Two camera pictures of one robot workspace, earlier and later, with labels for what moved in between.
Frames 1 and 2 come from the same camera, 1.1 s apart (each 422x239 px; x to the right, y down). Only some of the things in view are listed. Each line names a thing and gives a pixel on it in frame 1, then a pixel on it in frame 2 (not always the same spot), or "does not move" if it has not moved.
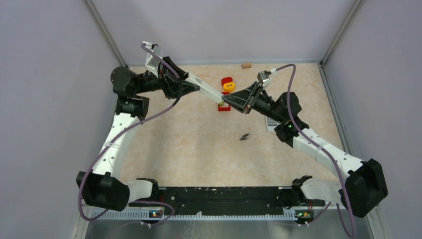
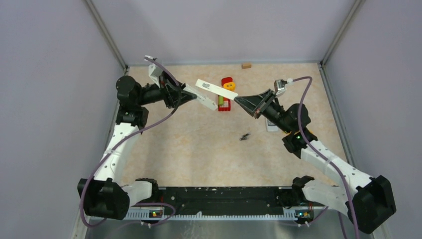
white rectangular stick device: x=205 y=88 to x=205 y=100
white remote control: x=270 y=124 does not move
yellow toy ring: x=229 y=88 does not move
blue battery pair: x=244 y=138 does not move
